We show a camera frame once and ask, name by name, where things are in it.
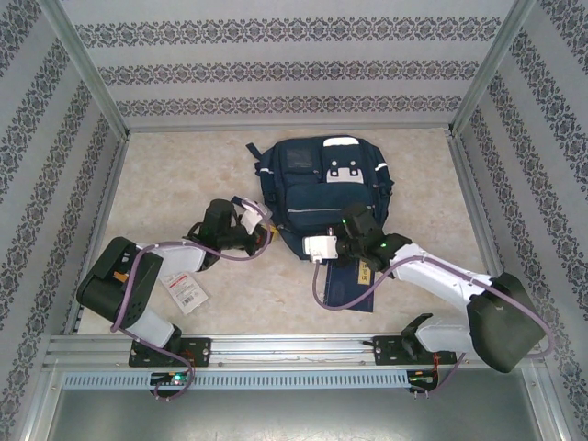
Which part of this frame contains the blue notebook with yellow label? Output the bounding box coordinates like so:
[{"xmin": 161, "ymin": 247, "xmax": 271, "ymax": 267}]
[{"xmin": 321, "ymin": 259, "xmax": 378, "ymax": 316}]

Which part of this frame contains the navy blue student backpack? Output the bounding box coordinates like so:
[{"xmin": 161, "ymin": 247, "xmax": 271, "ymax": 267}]
[{"xmin": 245, "ymin": 135, "xmax": 396, "ymax": 263}]

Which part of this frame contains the packaged card with red label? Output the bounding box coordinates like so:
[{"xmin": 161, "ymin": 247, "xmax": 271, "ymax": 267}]
[{"xmin": 160, "ymin": 271, "xmax": 210, "ymax": 316}]

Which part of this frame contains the right controller board with LED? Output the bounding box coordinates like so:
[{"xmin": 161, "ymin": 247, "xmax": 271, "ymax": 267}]
[{"xmin": 408, "ymin": 368, "xmax": 441, "ymax": 388}]

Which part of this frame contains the controller board with led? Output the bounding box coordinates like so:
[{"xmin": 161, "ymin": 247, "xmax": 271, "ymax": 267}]
[
  {"xmin": 408, "ymin": 368, "xmax": 441, "ymax": 388},
  {"xmin": 150, "ymin": 370, "xmax": 195, "ymax": 388}
]

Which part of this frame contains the left controller board with LED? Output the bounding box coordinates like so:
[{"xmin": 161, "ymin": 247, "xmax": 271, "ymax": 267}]
[{"xmin": 150, "ymin": 370, "xmax": 195, "ymax": 388}]

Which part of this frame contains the grey metal sheet panel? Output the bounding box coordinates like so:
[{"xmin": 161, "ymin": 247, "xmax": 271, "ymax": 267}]
[{"xmin": 45, "ymin": 388, "xmax": 552, "ymax": 441}]

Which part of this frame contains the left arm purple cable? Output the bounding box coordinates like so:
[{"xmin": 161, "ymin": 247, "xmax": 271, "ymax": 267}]
[{"xmin": 112, "ymin": 199, "xmax": 272, "ymax": 401}]

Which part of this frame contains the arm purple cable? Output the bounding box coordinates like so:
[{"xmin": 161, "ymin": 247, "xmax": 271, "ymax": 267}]
[
  {"xmin": 311, "ymin": 261, "xmax": 555, "ymax": 396},
  {"xmin": 112, "ymin": 199, "xmax": 272, "ymax": 401}
]

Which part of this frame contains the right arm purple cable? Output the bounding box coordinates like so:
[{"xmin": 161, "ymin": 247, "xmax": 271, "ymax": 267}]
[{"xmin": 311, "ymin": 261, "xmax": 555, "ymax": 396}]

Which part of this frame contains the aluminium rear frame rail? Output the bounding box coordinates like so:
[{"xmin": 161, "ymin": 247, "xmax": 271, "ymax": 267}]
[{"xmin": 123, "ymin": 121, "xmax": 456, "ymax": 135}]

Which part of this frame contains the left aluminium side rail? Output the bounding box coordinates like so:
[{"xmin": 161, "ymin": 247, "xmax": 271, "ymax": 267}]
[{"xmin": 62, "ymin": 137, "xmax": 131, "ymax": 335}]

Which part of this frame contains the aluminium side rail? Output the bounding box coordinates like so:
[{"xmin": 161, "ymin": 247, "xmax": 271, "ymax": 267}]
[
  {"xmin": 62, "ymin": 137, "xmax": 131, "ymax": 335},
  {"xmin": 447, "ymin": 136, "xmax": 523, "ymax": 333}
]

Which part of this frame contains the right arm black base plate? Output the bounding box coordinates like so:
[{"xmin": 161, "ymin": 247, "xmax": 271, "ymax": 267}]
[{"xmin": 372, "ymin": 334, "xmax": 459, "ymax": 368}]

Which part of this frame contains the aluminium mounting rail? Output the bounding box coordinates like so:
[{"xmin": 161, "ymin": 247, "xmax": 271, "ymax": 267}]
[{"xmin": 43, "ymin": 334, "xmax": 538, "ymax": 368}]

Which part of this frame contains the right aluminium side rail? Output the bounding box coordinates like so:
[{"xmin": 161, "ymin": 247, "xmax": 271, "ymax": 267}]
[{"xmin": 447, "ymin": 136, "xmax": 523, "ymax": 333}]

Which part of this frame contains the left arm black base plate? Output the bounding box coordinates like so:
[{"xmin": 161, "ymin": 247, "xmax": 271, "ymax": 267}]
[{"xmin": 128, "ymin": 337, "xmax": 212, "ymax": 368}]

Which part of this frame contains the grey slotted cable duct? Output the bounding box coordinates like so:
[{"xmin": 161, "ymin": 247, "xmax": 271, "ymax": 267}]
[{"xmin": 61, "ymin": 370, "xmax": 410, "ymax": 390}]

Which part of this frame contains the left aluminium corner post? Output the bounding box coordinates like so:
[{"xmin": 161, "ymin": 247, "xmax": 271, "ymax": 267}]
[{"xmin": 39, "ymin": 0, "xmax": 131, "ymax": 139}]

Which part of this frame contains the aluminium corner post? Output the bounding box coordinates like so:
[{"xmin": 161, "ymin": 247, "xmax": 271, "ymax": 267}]
[
  {"xmin": 447, "ymin": 0, "xmax": 537, "ymax": 138},
  {"xmin": 39, "ymin": 0, "xmax": 131, "ymax": 139}
]

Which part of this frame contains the right aluminium corner post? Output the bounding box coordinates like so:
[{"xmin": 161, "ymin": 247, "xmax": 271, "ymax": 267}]
[{"xmin": 447, "ymin": 0, "xmax": 537, "ymax": 138}]

